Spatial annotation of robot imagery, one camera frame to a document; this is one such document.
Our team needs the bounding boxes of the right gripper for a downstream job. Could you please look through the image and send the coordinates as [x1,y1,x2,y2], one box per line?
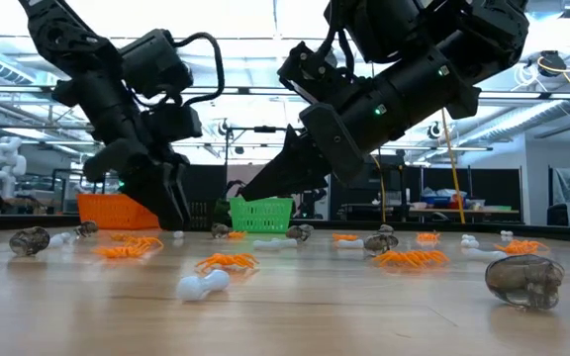
[238,102,365,202]

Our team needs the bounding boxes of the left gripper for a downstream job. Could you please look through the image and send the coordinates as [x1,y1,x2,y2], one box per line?
[82,140,191,231]

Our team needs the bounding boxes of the black partition panel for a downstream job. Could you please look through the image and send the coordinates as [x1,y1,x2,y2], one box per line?
[329,162,405,222]
[185,163,228,202]
[421,167,523,212]

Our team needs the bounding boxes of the black plastic basket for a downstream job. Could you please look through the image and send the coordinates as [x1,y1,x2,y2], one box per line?
[185,197,232,232]

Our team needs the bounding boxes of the green plastic basket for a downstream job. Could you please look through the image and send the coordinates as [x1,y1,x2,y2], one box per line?
[228,197,295,234]

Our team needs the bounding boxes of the pink cloth curtain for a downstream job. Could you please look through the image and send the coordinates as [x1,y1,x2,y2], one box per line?
[226,165,254,198]

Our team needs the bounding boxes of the orange plastic basket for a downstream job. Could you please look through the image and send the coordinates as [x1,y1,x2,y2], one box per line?
[75,193,160,231]

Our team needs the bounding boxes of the wooden background table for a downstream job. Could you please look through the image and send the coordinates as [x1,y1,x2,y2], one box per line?
[408,200,520,219]

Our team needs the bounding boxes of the black metal rig frame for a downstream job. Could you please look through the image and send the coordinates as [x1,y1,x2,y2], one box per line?
[224,126,305,219]

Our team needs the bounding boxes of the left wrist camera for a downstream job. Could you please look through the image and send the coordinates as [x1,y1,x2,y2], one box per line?
[141,103,203,142]

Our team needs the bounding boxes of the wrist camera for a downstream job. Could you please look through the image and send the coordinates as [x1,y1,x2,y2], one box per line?
[277,42,355,120]
[141,103,203,142]

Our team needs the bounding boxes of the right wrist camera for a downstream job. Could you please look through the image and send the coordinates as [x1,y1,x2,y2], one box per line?
[277,42,355,120]

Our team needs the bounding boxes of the black left camera cable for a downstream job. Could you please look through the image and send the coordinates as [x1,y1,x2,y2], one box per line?
[173,32,226,108]

